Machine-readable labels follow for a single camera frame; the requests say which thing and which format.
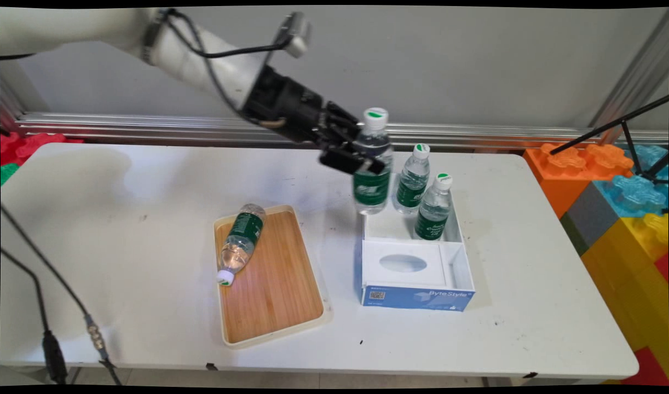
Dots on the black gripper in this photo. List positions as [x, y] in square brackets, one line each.
[290, 106]

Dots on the water bottle green label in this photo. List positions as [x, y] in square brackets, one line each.
[373, 189]
[412, 183]
[434, 213]
[242, 241]

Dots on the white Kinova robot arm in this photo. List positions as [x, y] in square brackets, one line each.
[115, 33]

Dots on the white blue cardboard box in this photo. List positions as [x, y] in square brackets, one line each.
[416, 271]

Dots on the bamboo tray with cream rim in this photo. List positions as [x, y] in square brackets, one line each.
[271, 276]

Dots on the orange giant building block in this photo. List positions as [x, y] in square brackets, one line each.
[564, 175]

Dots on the grey giant building block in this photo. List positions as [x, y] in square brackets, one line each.
[589, 219]

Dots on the black tripod stand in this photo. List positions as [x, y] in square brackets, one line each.
[633, 143]

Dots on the blue giant building block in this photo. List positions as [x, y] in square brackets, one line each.
[633, 194]

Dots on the red floor building block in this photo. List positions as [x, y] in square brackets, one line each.
[28, 145]

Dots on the yellow giant building block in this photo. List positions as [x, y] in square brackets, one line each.
[630, 284]

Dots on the green floor building block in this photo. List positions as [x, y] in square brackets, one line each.
[7, 173]

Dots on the small red building block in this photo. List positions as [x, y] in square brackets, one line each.
[663, 268]

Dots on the red giant building block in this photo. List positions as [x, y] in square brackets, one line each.
[649, 369]

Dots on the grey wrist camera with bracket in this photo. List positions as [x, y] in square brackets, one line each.
[295, 34]

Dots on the aluminium rail along wall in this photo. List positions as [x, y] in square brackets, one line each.
[477, 134]

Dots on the aluminium frame post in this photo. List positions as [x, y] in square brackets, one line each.
[633, 76]

